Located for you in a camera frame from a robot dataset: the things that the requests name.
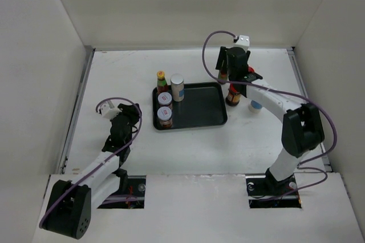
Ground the green label sauce bottle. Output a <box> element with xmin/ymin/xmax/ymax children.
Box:
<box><xmin>156</xmin><ymin>71</ymin><xmax>168</xmax><ymax>94</ymax></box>
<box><xmin>218</xmin><ymin>68</ymin><xmax>228</xmax><ymax>84</ymax></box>

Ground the white lid sauce jar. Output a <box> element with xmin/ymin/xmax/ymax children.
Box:
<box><xmin>157</xmin><ymin>106</ymin><xmax>173</xmax><ymax>128</ymax></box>
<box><xmin>157</xmin><ymin>92</ymin><xmax>173</xmax><ymax>110</ymax></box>

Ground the white pepper shaker blue label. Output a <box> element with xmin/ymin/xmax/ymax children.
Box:
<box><xmin>249</xmin><ymin>100</ymin><xmax>263</xmax><ymax>113</ymax></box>

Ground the red cap dark sauce jar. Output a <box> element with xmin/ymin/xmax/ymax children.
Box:
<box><xmin>248</xmin><ymin>67</ymin><xmax>256</xmax><ymax>81</ymax></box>

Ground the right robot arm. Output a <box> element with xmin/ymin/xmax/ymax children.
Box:
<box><xmin>216</xmin><ymin>47</ymin><xmax>325</xmax><ymax>196</ymax></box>

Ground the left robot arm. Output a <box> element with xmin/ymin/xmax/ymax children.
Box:
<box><xmin>39</xmin><ymin>99</ymin><xmax>142</xmax><ymax>240</ymax></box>

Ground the black rectangular tray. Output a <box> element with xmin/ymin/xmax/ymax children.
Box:
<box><xmin>152</xmin><ymin>82</ymin><xmax>228</xmax><ymax>131</ymax></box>

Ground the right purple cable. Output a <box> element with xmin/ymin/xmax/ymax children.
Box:
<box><xmin>201</xmin><ymin>30</ymin><xmax>339</xmax><ymax>198</ymax></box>

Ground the purple cable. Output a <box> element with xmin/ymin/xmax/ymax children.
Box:
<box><xmin>201</xmin><ymin>30</ymin><xmax>339</xmax><ymax>198</ymax></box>
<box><xmin>38</xmin><ymin>98</ymin><xmax>143</xmax><ymax>229</ymax></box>

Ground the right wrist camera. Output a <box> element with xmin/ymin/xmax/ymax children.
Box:
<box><xmin>233</xmin><ymin>35</ymin><xmax>250</xmax><ymax>51</ymax></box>

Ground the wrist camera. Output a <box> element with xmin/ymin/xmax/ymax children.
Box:
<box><xmin>233</xmin><ymin>35</ymin><xmax>250</xmax><ymax>51</ymax></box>
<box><xmin>96</xmin><ymin>100</ymin><xmax>120</xmax><ymax>120</ymax></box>

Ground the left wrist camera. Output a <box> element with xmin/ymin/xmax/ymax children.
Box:
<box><xmin>96</xmin><ymin>100</ymin><xmax>120</xmax><ymax>120</ymax></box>

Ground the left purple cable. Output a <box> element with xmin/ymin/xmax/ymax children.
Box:
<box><xmin>38</xmin><ymin>98</ymin><xmax>143</xmax><ymax>229</ymax></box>

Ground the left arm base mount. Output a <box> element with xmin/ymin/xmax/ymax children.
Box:
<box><xmin>98</xmin><ymin>169</ymin><xmax>147</xmax><ymax>209</ymax></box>

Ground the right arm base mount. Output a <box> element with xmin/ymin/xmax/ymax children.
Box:
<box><xmin>246</xmin><ymin>174</ymin><xmax>302</xmax><ymax>209</ymax></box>

